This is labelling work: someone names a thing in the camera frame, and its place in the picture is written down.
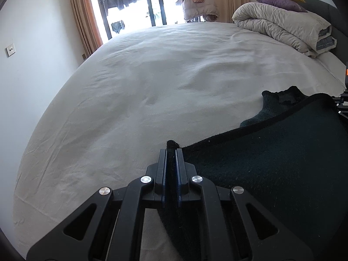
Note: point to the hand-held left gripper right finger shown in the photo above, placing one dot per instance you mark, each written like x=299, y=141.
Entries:
x=214, y=217

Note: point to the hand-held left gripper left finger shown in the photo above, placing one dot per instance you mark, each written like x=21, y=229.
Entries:
x=127, y=217

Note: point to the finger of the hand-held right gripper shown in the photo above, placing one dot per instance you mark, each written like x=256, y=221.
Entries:
x=343, y=106

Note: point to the dark green sweater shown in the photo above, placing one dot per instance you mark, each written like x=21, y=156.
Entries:
x=272, y=168

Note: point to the flat white pillow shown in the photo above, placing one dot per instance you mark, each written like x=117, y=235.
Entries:
x=333, y=65

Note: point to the dark grey headboard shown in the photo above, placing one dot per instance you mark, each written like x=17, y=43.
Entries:
x=325, y=8

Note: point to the folded beige duvet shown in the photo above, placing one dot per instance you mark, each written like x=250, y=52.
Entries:
x=282, y=24

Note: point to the purple pillow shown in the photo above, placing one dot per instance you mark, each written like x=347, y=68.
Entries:
x=282, y=4

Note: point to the bed with white sheet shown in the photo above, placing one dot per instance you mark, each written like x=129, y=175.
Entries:
x=149, y=87

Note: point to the beige puffer vest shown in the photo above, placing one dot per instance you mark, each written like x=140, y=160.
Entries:
x=199, y=4

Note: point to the small dark hanging garment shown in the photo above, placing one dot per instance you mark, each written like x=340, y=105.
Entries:
x=117, y=26

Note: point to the dark framed glass door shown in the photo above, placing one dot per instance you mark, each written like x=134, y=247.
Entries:
x=162, y=2

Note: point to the white wall socket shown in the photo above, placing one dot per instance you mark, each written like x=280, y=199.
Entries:
x=11, y=50

